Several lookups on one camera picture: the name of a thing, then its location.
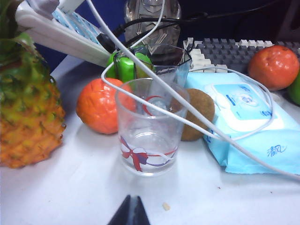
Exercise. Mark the light blue wet wipes pack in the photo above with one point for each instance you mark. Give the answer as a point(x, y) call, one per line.
point(246, 105)

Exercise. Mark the yellow pineapple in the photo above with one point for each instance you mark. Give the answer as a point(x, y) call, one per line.
point(28, 122)

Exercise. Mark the white power strip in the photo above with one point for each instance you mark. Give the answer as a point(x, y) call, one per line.
point(58, 39)

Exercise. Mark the black plug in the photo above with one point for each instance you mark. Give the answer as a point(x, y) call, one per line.
point(106, 42)

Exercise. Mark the small beige crumb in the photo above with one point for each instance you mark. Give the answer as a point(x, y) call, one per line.
point(166, 206)

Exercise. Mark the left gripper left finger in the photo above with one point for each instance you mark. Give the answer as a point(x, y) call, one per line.
point(123, 213)

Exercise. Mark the green apple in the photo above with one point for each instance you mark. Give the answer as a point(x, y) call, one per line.
point(295, 91)
point(124, 68)

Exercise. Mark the shiny orange fruit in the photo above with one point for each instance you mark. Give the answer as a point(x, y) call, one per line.
point(272, 68)

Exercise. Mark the grey monitor stand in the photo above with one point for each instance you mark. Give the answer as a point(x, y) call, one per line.
point(293, 18)

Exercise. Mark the silver faceted figurine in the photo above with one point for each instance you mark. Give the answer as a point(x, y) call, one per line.
point(167, 35)

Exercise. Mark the clear plastic cup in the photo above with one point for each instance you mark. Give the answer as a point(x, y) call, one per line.
point(150, 150)

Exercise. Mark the brown kiwi fruit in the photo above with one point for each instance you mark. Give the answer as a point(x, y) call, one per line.
point(201, 103)

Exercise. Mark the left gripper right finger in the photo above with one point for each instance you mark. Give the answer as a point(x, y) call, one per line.
point(139, 213)

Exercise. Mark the grey white plug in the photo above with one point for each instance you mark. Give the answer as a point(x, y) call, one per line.
point(45, 8)

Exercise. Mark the wrinkled orange fruit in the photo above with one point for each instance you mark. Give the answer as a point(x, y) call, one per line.
point(98, 107)

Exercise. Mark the white and grey keyboard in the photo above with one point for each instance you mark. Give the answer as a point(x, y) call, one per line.
point(222, 51)

